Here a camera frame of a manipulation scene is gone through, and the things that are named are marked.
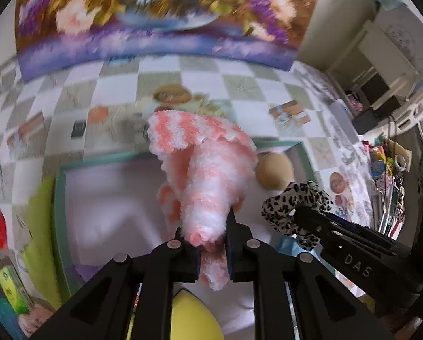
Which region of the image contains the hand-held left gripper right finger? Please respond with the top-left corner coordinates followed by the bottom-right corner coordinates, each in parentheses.
top-left (226, 210), bottom-right (380, 340)

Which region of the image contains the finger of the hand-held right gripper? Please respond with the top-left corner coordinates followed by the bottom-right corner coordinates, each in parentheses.
top-left (293, 206), bottom-right (344, 253)
top-left (321, 212), bottom-right (410, 243)

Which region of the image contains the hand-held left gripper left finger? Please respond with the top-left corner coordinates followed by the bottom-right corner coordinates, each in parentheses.
top-left (31, 227), bottom-right (202, 340)

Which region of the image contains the leopard print scrunchie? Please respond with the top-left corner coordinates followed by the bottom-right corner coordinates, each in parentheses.
top-left (261, 180), bottom-right (334, 250)

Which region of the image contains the yellow sponge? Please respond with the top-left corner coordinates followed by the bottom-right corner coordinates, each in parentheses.
top-left (126, 288), bottom-right (226, 340)

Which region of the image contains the beige round puff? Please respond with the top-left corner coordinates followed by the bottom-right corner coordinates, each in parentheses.
top-left (256, 152), bottom-right (294, 191)

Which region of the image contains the pink white fuzzy cloth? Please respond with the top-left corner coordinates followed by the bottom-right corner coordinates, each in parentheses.
top-left (147, 110), bottom-right (259, 293)

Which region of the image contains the teal rimmed white tray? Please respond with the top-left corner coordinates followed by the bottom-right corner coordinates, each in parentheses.
top-left (54, 141), bottom-right (339, 340)

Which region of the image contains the lime green cloth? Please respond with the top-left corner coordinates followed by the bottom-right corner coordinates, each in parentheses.
top-left (22, 177), bottom-right (68, 309)

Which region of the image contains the green tissue packet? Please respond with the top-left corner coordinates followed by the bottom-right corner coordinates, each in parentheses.
top-left (0, 265), bottom-right (33, 314)

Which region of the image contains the teal wipes case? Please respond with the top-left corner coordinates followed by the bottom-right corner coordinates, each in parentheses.
top-left (0, 292), bottom-right (24, 340)

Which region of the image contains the pile of colourful stationery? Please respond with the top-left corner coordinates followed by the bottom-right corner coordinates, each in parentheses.
top-left (360, 136), bottom-right (421, 238)

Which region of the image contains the small black box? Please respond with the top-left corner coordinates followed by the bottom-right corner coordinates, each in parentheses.
top-left (351, 110), bottom-right (380, 135)

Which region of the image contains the small white device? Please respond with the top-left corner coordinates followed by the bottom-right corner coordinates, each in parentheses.
top-left (328, 100), bottom-right (354, 117)

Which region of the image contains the pink floral fabric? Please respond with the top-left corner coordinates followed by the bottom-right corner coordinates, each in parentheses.
top-left (18, 301), bottom-right (56, 337)

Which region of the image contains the white shelf unit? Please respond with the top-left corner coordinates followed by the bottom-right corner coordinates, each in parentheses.
top-left (326, 9), bottom-right (423, 114)

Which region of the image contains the floral painting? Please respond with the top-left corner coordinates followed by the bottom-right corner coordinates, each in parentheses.
top-left (15, 0), bottom-right (327, 82)

